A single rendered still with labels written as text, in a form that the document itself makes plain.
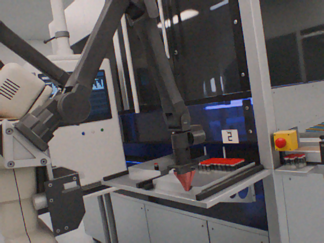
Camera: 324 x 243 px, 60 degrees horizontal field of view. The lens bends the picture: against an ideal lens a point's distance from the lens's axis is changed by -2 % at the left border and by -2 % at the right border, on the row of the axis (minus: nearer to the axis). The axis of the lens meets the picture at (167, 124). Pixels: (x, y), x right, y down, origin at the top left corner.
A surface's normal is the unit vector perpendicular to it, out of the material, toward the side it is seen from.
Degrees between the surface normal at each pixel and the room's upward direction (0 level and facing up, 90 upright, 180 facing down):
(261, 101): 90
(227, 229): 90
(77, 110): 93
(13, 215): 90
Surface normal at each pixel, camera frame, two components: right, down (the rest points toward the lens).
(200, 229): -0.74, 0.16
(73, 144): 0.57, -0.03
